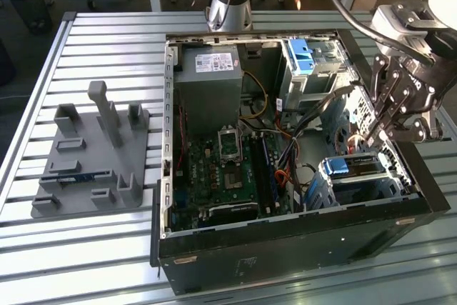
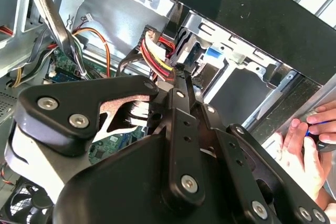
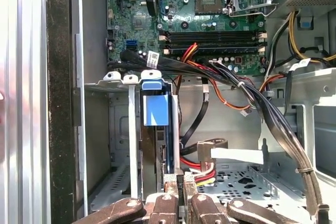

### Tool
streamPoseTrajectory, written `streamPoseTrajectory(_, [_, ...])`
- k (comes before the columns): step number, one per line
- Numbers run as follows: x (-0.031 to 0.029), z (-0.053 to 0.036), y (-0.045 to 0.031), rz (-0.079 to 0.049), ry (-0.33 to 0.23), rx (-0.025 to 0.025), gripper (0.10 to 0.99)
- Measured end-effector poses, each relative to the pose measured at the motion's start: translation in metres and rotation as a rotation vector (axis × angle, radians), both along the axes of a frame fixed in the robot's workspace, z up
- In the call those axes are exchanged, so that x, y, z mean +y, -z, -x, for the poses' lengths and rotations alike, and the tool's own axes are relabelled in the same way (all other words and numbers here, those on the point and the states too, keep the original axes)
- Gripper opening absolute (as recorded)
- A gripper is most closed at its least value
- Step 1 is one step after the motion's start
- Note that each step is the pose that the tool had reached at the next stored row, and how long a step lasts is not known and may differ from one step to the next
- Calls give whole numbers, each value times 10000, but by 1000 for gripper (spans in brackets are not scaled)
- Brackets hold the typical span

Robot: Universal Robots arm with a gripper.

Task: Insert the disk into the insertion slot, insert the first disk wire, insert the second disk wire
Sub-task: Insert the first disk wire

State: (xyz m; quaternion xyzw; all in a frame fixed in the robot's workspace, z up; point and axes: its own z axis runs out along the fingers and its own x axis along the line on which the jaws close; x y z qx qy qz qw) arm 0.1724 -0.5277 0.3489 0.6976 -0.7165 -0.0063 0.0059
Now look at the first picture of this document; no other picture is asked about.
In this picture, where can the CPU socket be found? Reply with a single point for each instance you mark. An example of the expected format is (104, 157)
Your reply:
(230, 148)

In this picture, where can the hard disk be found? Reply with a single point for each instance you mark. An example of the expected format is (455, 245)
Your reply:
(360, 164)

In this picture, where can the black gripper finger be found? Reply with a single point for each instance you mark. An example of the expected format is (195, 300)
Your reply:
(392, 98)
(414, 130)

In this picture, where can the black open PC case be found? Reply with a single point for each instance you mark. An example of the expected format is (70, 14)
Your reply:
(285, 248)

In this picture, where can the metal disk bay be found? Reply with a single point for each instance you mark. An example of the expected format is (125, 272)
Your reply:
(360, 177)

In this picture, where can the silver metal drive cage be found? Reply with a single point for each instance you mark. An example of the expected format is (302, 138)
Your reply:
(321, 83)

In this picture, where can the long RAM slot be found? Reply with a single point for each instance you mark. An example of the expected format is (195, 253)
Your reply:
(273, 176)
(258, 173)

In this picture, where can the blue plastic drive carrier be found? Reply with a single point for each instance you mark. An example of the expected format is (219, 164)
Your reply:
(301, 58)

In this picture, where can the grey power supply box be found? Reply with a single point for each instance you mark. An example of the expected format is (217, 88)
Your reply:
(210, 98)

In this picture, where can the black graphics card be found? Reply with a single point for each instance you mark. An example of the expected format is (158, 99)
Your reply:
(232, 210)

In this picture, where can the grey parts rack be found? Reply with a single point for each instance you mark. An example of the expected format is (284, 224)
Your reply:
(93, 162)

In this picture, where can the dark RAM stick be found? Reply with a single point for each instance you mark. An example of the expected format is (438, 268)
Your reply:
(76, 178)

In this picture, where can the green motherboard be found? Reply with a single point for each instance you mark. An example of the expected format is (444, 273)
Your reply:
(200, 176)

